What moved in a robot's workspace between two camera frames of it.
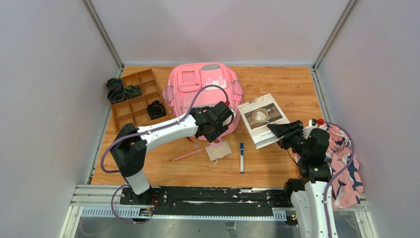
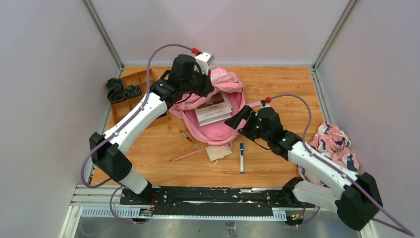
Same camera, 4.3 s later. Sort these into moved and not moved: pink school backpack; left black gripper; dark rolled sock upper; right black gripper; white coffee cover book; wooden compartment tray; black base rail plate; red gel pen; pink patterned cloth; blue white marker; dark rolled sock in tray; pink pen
Moved: left black gripper; pink school backpack; right black gripper; white coffee cover book
Not moved: blue white marker; dark rolled sock upper; dark rolled sock in tray; black base rail plate; red gel pen; pink pen; pink patterned cloth; wooden compartment tray
